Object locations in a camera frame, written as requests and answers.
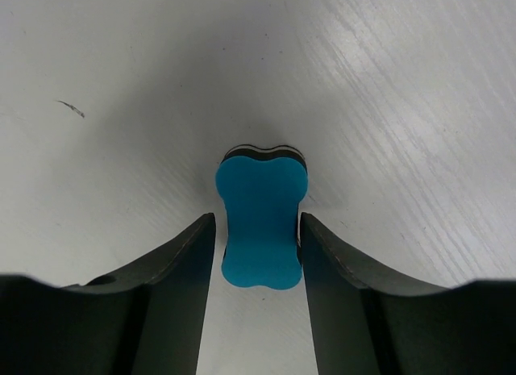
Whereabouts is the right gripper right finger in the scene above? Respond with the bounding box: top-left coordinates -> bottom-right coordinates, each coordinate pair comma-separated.
300,212 -> 456,375

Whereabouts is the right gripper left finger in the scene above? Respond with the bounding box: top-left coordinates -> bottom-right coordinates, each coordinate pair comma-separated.
60,212 -> 217,375

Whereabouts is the blue whiteboard eraser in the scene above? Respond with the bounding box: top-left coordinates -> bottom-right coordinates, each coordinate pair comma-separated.
215,144 -> 309,290

